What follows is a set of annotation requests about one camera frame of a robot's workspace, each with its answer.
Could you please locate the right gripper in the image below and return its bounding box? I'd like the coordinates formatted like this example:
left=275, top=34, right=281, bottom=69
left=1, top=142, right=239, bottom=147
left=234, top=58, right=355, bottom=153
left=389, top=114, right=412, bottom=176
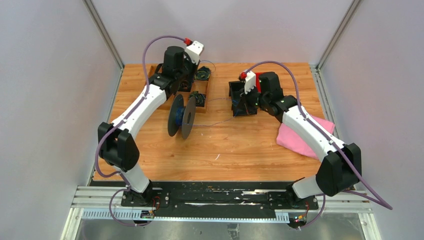
left=237, top=84, right=269, bottom=115

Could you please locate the thin blue wire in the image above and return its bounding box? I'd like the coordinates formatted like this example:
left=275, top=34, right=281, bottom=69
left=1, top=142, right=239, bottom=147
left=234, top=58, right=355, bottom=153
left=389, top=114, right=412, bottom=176
left=173, top=59, right=246, bottom=128

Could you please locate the grey filament spool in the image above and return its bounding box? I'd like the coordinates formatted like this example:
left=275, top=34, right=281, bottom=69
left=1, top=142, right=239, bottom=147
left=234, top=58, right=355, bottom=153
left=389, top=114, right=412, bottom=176
left=167, top=94, right=196, bottom=140

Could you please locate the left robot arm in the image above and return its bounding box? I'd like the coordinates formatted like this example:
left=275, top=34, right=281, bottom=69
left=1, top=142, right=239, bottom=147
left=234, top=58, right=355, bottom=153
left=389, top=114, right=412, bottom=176
left=96, top=41, right=204, bottom=207

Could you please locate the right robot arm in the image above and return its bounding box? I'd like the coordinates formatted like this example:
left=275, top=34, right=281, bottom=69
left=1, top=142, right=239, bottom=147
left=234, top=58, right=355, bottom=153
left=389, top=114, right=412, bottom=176
left=238, top=71, right=362, bottom=209

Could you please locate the black plastic bin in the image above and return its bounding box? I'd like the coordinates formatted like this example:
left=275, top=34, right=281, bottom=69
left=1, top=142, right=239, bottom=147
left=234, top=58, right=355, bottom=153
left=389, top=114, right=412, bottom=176
left=228, top=80, right=258, bottom=117

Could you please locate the rolled green tie top right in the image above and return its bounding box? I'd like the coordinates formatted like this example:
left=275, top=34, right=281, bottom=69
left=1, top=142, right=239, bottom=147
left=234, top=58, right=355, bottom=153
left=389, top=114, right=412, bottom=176
left=194, top=66, right=211, bottom=81

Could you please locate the rolled dark tie middle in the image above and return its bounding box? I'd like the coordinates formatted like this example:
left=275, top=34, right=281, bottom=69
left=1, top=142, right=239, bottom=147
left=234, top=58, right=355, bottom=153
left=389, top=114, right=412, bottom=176
left=178, top=79, right=194, bottom=92

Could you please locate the red plastic bin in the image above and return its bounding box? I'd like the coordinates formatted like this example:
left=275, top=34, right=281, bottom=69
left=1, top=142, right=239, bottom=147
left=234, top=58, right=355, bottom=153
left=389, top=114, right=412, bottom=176
left=255, top=72, right=264, bottom=93

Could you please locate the wooden compartment tray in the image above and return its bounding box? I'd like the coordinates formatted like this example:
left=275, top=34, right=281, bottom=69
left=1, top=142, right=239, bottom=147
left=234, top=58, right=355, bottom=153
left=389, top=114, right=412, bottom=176
left=158, top=65, right=212, bottom=114

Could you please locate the rolled patterned tie bottom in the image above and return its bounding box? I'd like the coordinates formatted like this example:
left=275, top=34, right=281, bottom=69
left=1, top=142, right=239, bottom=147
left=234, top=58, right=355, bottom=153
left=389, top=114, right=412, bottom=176
left=188, top=91, right=206, bottom=107

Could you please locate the pink cloth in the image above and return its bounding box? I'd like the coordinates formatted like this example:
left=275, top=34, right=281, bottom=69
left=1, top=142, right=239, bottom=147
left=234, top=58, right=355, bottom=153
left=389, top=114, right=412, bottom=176
left=276, top=116, right=336, bottom=160

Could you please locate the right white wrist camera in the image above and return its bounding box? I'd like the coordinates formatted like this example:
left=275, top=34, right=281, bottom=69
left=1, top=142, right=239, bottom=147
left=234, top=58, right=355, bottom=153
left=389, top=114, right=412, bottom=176
left=240, top=70, right=256, bottom=95

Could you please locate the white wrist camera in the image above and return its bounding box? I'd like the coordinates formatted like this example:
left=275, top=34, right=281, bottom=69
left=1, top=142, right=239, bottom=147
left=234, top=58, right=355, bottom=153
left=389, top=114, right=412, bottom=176
left=240, top=70, right=256, bottom=95
left=184, top=38, right=204, bottom=65

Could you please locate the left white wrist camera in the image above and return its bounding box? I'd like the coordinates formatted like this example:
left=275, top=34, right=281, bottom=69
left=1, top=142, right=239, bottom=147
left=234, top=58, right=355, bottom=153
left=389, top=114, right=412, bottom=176
left=184, top=38, right=204, bottom=65

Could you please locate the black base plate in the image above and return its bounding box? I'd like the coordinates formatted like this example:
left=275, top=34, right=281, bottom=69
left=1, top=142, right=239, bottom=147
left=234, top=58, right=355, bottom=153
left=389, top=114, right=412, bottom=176
left=121, top=181, right=319, bottom=220

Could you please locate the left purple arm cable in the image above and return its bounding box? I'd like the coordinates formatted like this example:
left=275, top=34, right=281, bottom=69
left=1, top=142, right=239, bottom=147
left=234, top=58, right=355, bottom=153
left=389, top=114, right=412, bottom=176
left=94, top=35, right=188, bottom=228

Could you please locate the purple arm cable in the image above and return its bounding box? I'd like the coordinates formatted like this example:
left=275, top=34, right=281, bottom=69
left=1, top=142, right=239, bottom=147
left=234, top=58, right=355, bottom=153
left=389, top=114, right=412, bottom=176
left=94, top=35, right=188, bottom=228
left=245, top=60, right=394, bottom=230

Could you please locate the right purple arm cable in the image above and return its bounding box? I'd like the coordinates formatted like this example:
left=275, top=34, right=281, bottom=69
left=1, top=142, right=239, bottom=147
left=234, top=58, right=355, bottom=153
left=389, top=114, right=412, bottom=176
left=245, top=60, right=394, bottom=230

